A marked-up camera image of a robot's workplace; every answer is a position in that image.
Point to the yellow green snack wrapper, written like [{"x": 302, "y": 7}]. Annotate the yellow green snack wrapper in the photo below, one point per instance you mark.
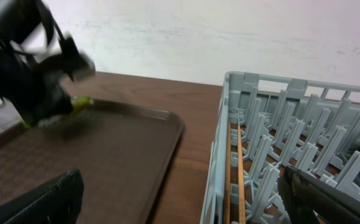
[{"x": 79, "y": 104}]

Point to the grey dishwasher rack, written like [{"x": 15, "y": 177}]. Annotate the grey dishwasher rack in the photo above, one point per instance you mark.
[{"x": 312, "y": 126}]

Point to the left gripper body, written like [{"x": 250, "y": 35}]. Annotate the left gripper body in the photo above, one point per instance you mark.
[{"x": 36, "y": 92}]

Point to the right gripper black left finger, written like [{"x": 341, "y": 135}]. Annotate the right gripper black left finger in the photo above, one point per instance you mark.
[{"x": 58, "y": 200}]

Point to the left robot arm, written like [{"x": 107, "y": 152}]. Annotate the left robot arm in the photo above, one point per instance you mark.
[{"x": 18, "y": 19}]

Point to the brown serving tray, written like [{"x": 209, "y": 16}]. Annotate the brown serving tray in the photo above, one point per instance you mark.
[{"x": 121, "y": 150}]

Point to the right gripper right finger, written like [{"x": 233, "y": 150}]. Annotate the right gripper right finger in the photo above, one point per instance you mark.
[{"x": 308, "y": 200}]

